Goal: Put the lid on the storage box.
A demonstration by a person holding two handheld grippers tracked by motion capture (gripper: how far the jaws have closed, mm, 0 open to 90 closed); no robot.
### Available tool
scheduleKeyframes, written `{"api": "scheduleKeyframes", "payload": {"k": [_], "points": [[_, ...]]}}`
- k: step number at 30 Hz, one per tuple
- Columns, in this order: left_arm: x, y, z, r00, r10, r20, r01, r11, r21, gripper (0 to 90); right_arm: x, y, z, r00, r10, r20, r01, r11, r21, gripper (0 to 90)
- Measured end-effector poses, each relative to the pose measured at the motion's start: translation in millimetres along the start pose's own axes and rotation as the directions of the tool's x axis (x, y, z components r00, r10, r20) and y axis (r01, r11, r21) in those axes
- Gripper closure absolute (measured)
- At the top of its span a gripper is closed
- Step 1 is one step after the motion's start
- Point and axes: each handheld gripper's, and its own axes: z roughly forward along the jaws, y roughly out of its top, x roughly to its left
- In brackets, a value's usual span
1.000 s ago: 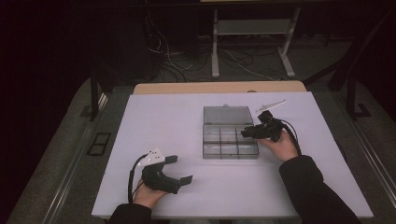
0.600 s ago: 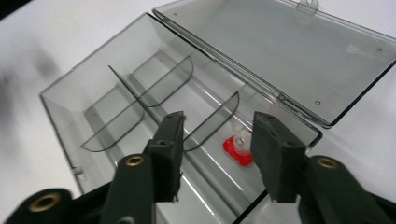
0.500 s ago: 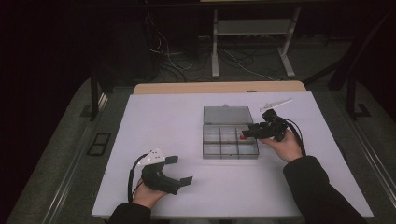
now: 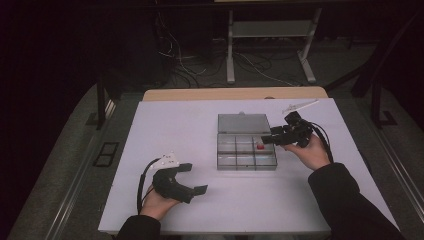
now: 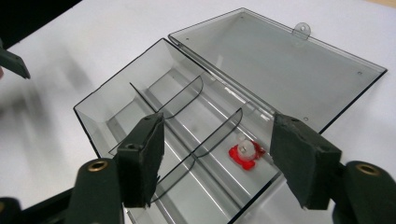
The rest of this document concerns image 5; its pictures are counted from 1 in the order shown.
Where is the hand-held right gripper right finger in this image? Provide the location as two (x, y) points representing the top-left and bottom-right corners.
(269, 112), (343, 210)

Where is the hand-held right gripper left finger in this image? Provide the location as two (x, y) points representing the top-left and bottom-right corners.
(116, 112), (165, 209)

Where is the small red clear ornament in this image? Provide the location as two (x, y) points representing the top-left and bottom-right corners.
(228, 133), (266, 172)

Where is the transparent grey compartment box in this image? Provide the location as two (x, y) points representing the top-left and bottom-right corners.
(73, 7), (388, 224)

